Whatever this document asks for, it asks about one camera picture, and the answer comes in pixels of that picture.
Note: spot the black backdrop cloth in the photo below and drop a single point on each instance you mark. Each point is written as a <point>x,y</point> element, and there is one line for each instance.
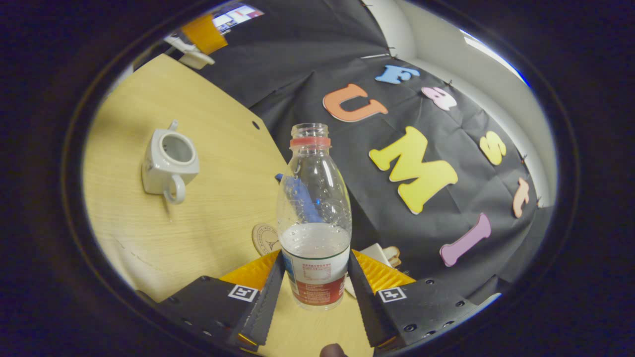
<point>297,74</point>

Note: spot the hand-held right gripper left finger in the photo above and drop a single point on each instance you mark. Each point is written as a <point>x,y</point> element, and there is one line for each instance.
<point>263,307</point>

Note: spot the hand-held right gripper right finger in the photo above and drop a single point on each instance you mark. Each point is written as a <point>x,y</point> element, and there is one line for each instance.
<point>367,307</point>

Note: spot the toasted bread slice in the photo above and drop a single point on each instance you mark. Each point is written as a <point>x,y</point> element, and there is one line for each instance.
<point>390,251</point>
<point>395,262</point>

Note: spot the blue towel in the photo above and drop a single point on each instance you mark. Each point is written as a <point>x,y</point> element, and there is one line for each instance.
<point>279,177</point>

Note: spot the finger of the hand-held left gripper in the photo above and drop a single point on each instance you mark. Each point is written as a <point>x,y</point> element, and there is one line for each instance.
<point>204,33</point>

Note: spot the white toaster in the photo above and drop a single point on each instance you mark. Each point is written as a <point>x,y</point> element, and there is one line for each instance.
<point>374,253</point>

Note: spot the white side table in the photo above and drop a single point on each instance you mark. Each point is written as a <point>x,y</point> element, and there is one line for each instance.
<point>198,60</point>

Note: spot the clear plastic water bottle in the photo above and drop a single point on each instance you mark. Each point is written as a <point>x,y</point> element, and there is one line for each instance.
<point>315,248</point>

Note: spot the white ceramic teacup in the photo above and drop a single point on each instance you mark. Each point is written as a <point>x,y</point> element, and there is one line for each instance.
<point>158,173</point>

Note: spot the computer monitor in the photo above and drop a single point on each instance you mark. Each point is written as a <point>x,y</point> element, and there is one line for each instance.
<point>238,16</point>

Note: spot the round cork coaster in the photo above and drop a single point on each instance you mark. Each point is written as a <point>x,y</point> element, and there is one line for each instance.
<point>263,240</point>

